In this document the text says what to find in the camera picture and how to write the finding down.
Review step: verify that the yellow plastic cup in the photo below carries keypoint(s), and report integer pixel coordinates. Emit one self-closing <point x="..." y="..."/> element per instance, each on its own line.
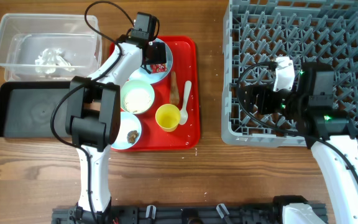
<point x="167" y="117"/>

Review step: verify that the black plastic tray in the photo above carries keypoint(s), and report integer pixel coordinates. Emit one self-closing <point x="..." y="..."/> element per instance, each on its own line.
<point x="26" y="108"/>

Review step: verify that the green bowl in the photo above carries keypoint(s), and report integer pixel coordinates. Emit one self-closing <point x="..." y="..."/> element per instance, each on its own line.
<point x="135" y="84"/>

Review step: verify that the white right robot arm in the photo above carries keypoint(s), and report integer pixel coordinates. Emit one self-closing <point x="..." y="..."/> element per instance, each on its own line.
<point x="329" y="133"/>

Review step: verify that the brown food scrap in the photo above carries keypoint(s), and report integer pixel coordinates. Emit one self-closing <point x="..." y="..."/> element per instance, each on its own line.
<point x="132" y="136"/>

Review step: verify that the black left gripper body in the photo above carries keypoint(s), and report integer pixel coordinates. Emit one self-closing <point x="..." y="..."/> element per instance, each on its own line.
<point x="158" y="53"/>

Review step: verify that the pile of white rice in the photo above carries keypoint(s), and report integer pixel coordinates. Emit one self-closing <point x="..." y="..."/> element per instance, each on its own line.
<point x="137" y="101"/>

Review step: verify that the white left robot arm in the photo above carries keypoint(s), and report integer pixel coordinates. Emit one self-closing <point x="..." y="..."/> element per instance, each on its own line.
<point x="94" y="114"/>

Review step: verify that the light blue small bowl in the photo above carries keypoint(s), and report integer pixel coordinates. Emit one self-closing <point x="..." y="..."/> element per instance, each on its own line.
<point x="129" y="122"/>

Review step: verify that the red serving tray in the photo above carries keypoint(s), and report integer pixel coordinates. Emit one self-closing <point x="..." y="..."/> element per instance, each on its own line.
<point x="153" y="137"/>

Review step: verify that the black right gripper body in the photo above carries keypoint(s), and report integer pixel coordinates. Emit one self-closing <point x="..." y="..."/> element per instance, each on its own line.
<point x="271" y="101"/>

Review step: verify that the red snack wrapper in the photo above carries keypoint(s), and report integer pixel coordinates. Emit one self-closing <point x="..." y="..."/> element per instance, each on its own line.
<point x="158" y="68"/>

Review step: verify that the clear plastic waste bin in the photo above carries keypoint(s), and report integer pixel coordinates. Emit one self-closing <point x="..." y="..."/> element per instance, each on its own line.
<point x="23" y="37"/>

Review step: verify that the white tissue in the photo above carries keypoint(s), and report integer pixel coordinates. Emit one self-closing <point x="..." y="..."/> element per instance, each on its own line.
<point x="49" y="59"/>

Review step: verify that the white plastic spoon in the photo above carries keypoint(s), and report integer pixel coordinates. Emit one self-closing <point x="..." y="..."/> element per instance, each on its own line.
<point x="183" y="111"/>

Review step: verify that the light blue plate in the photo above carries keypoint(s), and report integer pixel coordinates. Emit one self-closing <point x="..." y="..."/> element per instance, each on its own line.
<point x="154" y="77"/>

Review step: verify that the grey dishwasher rack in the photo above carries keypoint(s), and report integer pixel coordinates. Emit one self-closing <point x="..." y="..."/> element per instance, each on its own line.
<point x="255" y="32"/>

